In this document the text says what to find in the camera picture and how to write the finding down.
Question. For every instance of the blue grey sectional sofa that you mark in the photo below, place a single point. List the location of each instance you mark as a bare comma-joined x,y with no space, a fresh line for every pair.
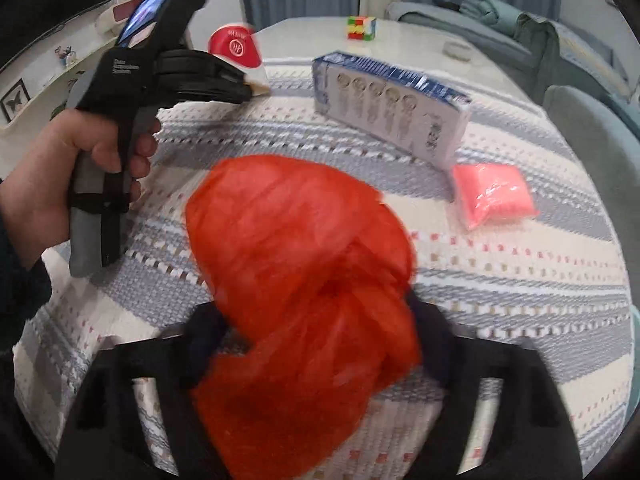
575,125

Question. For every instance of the orange plastic bag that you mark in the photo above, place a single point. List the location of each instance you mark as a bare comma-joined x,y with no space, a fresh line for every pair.
300,260

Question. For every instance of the folded teal blanket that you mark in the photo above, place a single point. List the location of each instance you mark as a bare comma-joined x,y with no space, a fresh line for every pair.
487,12

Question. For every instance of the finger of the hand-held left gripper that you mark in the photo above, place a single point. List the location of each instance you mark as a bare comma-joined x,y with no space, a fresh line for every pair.
200,77

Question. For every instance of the black butterfly picture frame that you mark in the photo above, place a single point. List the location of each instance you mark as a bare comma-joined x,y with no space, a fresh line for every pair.
15,102

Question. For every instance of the person's left forearm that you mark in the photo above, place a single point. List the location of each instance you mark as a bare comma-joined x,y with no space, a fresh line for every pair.
20,290

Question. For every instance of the striped woven tablecloth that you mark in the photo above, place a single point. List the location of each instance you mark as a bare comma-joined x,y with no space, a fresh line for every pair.
500,285

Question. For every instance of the blue sofa cover cloth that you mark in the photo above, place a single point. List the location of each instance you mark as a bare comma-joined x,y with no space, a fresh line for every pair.
575,47

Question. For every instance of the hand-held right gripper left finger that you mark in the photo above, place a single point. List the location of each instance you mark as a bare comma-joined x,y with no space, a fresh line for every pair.
210,340

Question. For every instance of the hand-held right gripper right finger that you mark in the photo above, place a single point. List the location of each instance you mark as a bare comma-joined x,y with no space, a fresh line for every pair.
430,330

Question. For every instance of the colourful puzzle cube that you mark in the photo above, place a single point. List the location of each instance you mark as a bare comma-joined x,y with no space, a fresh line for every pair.
361,27

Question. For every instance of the blue and white carton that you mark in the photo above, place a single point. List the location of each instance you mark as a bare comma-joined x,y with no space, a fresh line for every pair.
390,120

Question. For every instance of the small figurine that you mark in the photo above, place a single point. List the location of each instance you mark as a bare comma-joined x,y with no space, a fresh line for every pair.
66,56

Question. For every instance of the pink plastic packet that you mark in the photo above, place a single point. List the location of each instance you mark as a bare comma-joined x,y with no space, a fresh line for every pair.
492,195

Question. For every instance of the person's left hand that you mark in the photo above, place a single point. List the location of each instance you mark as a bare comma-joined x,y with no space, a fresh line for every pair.
45,180

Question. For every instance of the black television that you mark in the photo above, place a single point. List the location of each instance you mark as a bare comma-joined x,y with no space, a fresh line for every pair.
45,0

